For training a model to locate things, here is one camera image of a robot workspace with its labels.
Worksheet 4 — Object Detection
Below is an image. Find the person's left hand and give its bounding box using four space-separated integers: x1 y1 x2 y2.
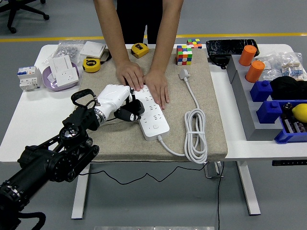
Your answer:
143 70 170 110

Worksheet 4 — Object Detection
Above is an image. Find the person's right hand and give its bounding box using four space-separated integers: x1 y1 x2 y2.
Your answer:
116 59 144 92

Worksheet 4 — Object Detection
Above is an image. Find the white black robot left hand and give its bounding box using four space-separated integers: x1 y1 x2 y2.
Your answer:
97 83 142 123

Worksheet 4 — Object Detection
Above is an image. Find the black power adapter plug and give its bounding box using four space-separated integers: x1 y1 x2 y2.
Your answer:
123 98 146 116

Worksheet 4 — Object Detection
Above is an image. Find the white power strip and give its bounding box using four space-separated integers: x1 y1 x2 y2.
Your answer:
128 84 170 141

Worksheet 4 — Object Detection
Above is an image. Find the thin black adapter cord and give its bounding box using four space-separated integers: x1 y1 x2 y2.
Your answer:
89 117 208 185

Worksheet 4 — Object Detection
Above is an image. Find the square yellow tape measure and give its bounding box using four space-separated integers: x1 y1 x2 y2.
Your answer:
130 43 150 59

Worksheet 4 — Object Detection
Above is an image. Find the round yellow tape measure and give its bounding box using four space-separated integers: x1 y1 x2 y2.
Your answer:
82 49 112 73

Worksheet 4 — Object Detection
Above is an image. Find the large colourful puzzle cube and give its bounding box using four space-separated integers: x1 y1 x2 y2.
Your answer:
176 45 193 66

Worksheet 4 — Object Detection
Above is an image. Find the grey-brown fabric mat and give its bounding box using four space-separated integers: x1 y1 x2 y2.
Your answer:
76 47 228 163

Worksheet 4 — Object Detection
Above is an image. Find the purple bowl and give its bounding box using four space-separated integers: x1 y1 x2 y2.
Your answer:
42 62 80 92

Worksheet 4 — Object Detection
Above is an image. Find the person's body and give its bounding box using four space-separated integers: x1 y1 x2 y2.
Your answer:
116 0 166 45

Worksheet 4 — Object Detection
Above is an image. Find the small colourful puzzle cube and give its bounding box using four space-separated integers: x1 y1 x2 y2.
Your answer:
186 38 202 49

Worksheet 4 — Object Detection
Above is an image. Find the black pouch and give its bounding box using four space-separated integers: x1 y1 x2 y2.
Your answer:
208 55 230 70

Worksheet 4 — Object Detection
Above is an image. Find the clear bag of screws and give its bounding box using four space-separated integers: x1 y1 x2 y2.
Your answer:
42 40 85 66

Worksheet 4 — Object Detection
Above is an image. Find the black crackled tray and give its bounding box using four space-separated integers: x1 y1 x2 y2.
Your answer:
205 39 260 59

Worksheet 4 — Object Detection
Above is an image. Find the white circuit breaker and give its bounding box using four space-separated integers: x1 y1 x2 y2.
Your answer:
16 66 42 92

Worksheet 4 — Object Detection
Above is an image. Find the grey stepped block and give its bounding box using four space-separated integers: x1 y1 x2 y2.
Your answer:
226 54 282 141

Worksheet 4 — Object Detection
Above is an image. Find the orange cylinder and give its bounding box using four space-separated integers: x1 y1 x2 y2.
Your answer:
244 60 265 83
238 45 257 67

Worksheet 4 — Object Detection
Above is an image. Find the white table leg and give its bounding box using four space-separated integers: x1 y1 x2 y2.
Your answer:
236 161 261 216
71 162 91 220

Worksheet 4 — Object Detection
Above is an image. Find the blue peg block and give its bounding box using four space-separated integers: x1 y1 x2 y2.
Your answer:
256 100 283 125
249 80 273 103

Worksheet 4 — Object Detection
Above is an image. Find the clear plastic parts bag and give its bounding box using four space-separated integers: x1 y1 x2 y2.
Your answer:
256 54 283 81

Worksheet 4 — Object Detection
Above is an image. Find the black office chair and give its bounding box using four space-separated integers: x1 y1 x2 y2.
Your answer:
0 0 50 34

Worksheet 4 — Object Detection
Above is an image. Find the black cloth bundle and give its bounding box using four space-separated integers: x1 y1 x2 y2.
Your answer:
269 76 307 101

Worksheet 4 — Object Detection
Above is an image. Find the clear bag of resistors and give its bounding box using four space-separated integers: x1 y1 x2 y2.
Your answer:
279 51 305 81

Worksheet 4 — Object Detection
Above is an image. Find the blue plastic bin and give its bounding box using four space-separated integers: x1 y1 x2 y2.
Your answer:
273 100 307 145

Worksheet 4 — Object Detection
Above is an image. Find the dark small parts row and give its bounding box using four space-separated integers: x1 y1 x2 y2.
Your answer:
283 112 307 134

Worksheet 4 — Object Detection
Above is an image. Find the yellow lemon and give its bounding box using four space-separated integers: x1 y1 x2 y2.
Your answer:
291 103 307 123

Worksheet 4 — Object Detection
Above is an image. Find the black table control panel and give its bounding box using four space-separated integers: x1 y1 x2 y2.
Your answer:
272 160 307 166

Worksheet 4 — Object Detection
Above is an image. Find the white power strip cord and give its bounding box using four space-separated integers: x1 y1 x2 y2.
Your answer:
157 69 208 164

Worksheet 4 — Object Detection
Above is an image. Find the flat white switch plate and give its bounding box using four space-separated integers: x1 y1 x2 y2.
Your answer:
79 41 106 59

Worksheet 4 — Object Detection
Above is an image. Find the white wall socket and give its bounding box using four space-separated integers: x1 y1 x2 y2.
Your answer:
55 68 80 88

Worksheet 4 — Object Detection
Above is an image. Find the white switch panel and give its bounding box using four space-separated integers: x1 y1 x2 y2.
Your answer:
49 55 73 80

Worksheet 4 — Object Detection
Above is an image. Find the metal under-table bracket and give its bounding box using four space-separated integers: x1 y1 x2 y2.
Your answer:
203 161 225 179

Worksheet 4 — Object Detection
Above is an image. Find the black hanging power cable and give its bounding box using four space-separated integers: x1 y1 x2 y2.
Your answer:
216 161 225 230

